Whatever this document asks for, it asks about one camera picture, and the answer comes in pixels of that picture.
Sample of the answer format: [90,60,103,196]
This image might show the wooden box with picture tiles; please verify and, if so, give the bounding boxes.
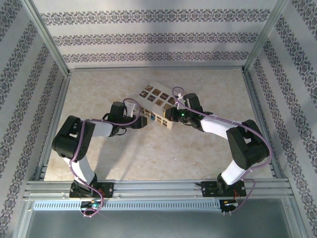
[137,79,183,131]

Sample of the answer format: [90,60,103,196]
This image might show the grey metal sheet tray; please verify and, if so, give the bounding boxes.
[18,198,305,238]

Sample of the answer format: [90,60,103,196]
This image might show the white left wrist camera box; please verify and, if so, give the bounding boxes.
[123,98,138,117]

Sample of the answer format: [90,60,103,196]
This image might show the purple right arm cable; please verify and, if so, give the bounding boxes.
[172,86,273,214]

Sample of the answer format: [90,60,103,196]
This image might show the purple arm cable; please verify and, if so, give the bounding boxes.
[69,98,141,219]
[172,86,273,214]

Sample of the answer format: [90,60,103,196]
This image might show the aluminium back frame rail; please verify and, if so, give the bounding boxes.
[66,65,246,73]

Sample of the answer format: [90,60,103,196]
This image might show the aluminium frame rail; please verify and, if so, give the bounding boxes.
[23,178,294,199]
[66,65,246,73]

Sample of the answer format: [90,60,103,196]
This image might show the aluminium left side rail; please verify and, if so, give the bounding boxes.
[34,74,71,181]

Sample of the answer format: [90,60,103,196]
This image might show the aluminium right side rail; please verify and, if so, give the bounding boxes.
[242,71,283,179]

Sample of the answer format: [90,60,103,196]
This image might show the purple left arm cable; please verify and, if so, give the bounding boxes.
[69,98,141,219]

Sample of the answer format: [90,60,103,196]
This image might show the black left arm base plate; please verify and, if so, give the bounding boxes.
[69,181,114,199]

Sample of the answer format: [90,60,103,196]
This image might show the aluminium front frame rail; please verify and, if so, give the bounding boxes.
[23,178,294,199]

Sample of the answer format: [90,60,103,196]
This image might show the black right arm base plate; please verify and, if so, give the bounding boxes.
[202,180,247,198]

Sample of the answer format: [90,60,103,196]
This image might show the aluminium right frame post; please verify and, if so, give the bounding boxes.
[244,0,289,73]

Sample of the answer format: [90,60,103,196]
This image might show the aluminium frame post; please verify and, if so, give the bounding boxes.
[21,0,70,76]
[244,0,289,73]

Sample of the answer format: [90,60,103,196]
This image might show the slotted grey cable duct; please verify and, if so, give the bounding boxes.
[33,200,221,211]

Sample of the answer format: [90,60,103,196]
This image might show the aluminium left frame post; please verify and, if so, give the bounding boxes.
[21,0,70,76]

